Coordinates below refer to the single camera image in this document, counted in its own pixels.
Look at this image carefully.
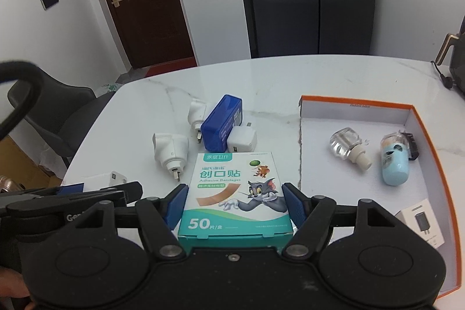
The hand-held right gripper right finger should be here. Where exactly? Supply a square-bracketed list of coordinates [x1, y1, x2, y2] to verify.
[280, 182, 398, 258]

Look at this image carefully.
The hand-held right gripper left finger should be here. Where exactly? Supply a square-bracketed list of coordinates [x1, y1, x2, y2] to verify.
[74, 183, 189, 259]

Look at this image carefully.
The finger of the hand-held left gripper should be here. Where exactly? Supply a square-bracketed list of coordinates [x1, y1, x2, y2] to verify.
[82, 181, 143, 206]
[22, 184, 85, 197]

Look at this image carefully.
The white charger adapter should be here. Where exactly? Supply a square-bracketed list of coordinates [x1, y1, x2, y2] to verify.
[83, 170, 128, 191]

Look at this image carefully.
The orange-edged white box lid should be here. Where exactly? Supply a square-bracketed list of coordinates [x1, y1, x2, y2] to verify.
[298, 95, 465, 300]

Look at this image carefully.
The white plug-in heater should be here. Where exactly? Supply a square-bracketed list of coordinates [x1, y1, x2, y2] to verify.
[187, 98, 208, 144]
[152, 133, 190, 182]

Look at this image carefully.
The teal bandage box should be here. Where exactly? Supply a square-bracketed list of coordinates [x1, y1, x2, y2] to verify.
[177, 150, 295, 256]

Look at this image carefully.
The clear liquid refill bottle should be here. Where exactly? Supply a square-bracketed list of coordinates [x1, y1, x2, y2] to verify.
[329, 127, 373, 171]

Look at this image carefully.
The white cube charger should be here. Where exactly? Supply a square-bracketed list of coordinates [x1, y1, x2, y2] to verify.
[227, 121, 258, 154]

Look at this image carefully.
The blue plastic box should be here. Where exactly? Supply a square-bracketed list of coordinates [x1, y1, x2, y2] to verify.
[201, 94, 243, 154]

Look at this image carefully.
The light blue bottle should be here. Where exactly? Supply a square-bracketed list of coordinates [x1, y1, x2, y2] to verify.
[380, 133, 411, 186]

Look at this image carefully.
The small white charger box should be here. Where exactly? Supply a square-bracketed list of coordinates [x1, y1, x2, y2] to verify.
[394, 199, 446, 250]

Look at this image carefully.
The small black plastic object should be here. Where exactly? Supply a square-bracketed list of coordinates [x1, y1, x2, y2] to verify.
[399, 130, 421, 161]

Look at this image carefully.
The person's left hand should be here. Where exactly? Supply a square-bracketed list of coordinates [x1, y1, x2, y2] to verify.
[0, 267, 30, 299]

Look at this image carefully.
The dark grey chair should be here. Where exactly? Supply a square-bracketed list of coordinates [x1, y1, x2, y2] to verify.
[7, 72, 119, 169]

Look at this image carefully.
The white plastic bag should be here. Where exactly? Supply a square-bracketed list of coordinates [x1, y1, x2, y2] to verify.
[97, 82, 122, 95]

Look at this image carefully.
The red doormat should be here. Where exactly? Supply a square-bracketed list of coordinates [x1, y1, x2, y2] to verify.
[143, 56, 198, 79]

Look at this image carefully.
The dark brown door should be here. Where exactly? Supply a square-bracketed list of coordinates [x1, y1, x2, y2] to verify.
[87, 0, 198, 70]

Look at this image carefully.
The dark grey air fryer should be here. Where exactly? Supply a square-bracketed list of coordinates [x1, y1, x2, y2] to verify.
[435, 15, 465, 94]

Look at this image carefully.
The black power cable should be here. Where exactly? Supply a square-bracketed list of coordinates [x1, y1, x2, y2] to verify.
[430, 60, 455, 90]

